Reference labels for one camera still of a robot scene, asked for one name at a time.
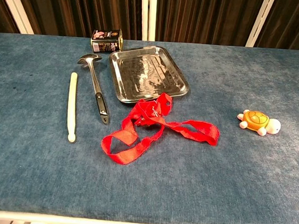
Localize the small orange turtle toy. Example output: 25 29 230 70
236 109 282 138

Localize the stainless steel rectangular tray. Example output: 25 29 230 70
105 43 194 108

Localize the pale wooden drumstick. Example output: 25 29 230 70
66 71 80 143

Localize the black food tin can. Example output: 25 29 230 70
90 27 125 55

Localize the dark brown pleated curtain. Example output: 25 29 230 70
0 0 299 56

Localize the blue velvet table cloth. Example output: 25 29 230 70
0 31 299 224

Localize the red woven strap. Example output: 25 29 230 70
100 89 223 171

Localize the steel ladle black handle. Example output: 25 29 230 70
73 53 114 125

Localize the white frame post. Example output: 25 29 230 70
0 0 36 35
139 0 158 42
245 0 276 49

